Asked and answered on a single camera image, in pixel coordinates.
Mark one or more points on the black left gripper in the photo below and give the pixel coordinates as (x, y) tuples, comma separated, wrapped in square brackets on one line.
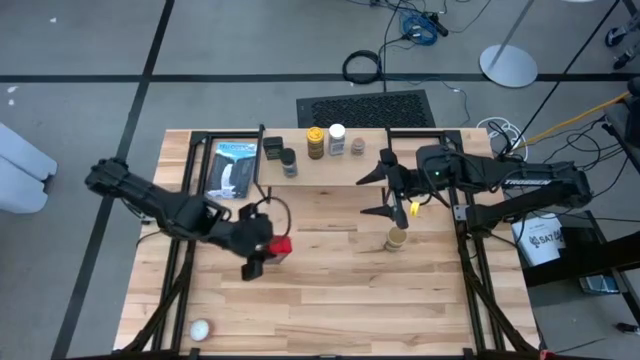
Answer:
[(247, 230)]

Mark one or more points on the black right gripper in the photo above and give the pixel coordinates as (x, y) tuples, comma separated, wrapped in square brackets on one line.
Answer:
[(402, 182)]

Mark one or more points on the red-lid smoked paprika tin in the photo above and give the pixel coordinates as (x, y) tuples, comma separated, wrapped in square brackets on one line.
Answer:
[(281, 246)]

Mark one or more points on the tan-lid furikake jar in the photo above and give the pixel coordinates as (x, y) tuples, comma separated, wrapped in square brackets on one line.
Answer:
[(396, 235)]

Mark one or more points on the small cork-lid saffron jar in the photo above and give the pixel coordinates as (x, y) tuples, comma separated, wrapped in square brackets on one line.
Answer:
[(358, 146)]

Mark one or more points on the white-lid bagel sesame jar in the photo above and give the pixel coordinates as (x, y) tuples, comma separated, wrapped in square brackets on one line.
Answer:
[(336, 132)]

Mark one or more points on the yellow-lid crunchy onion jar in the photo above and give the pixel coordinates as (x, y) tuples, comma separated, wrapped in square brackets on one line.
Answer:
[(315, 137)]

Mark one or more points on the black-lid spice jar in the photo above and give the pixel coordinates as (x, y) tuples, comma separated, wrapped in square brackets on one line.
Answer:
[(288, 157)]

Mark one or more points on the green black pepper tin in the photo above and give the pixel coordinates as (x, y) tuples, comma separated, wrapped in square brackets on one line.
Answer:
[(273, 147)]

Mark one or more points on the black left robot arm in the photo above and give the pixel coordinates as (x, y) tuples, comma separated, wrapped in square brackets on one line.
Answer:
[(150, 197)]

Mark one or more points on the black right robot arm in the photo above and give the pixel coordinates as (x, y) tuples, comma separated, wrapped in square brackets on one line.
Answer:
[(530, 187)]

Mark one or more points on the wooden shelf with black legs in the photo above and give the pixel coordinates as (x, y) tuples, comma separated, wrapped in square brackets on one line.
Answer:
[(325, 172)]

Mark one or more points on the yellow tag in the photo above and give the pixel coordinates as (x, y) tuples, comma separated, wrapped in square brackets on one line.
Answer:
[(414, 209)]

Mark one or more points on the black perforated floor mat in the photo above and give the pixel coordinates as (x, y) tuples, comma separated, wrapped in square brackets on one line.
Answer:
[(365, 110)]

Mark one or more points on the small white ball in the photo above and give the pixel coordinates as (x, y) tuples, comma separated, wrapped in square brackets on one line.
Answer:
[(199, 330)]

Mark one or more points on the blue and black package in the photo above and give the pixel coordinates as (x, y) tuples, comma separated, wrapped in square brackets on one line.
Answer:
[(235, 155)]

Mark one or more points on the white printed box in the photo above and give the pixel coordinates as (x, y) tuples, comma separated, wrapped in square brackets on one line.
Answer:
[(537, 242)]

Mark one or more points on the thin black slanted pole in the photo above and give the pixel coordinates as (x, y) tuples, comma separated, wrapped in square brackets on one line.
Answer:
[(565, 76)]

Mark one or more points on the black side cart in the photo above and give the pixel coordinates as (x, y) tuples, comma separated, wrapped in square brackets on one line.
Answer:
[(600, 257)]

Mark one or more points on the white foam block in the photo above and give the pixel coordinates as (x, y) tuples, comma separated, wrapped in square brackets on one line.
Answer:
[(20, 170)]

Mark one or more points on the office chair base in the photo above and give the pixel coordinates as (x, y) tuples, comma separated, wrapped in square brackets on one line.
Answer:
[(617, 37)]

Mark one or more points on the black aluminium rig frame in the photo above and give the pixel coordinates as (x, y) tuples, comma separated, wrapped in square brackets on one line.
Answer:
[(225, 134), (410, 133)]

